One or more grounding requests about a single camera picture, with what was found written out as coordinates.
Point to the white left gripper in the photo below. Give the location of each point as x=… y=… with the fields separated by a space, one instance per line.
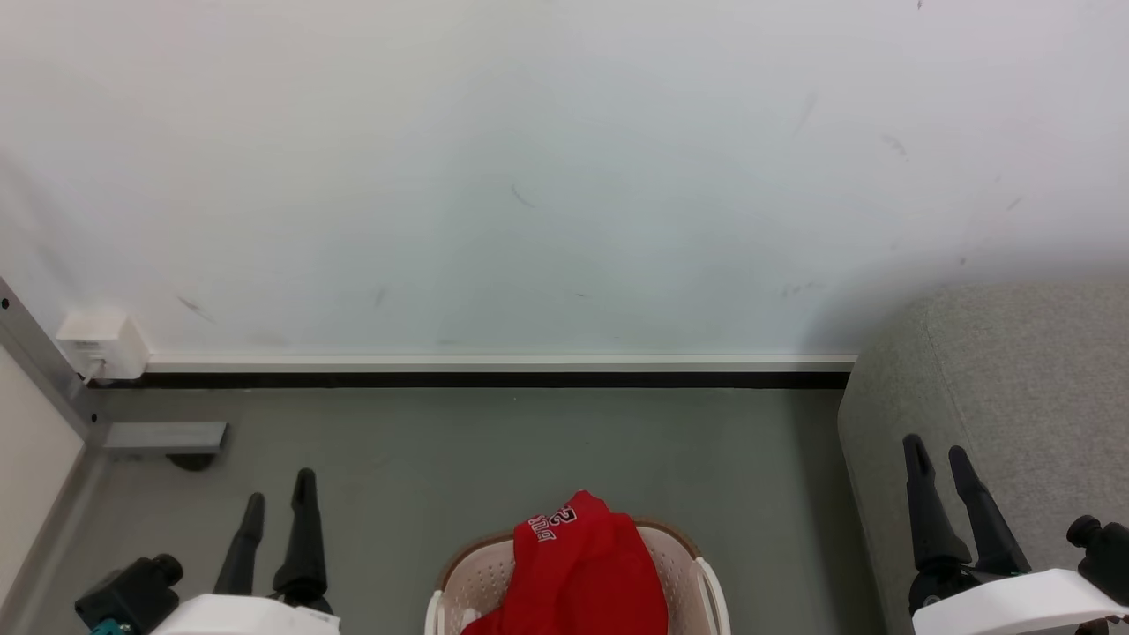
x=247 y=617

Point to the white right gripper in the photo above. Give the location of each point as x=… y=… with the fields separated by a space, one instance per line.
x=1014 y=604

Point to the red sports jersey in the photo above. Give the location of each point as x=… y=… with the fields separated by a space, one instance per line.
x=582 y=573

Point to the grey fabric sofa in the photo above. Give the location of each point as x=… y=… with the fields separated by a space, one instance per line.
x=1023 y=379

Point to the white side panel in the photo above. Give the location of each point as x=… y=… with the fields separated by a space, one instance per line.
x=31 y=467

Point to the white perforated laundry basket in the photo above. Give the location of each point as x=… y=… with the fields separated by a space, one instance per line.
x=684 y=573

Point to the black round frame foot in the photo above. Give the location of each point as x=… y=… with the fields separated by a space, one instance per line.
x=190 y=461

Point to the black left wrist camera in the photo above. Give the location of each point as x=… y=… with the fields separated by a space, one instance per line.
x=132 y=591

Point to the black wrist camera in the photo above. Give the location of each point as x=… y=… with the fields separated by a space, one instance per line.
x=132 y=591
x=1107 y=551

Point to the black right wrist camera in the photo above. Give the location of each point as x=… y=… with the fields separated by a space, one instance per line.
x=1107 y=551

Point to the grey metal floor bracket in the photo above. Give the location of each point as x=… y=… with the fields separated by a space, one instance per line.
x=163 y=437

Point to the teal left camera connector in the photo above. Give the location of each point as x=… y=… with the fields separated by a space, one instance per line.
x=106 y=628

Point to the white wall outlet box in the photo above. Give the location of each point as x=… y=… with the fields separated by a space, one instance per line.
x=101 y=339

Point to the aluminium frame post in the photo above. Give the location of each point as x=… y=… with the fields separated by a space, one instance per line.
x=40 y=362

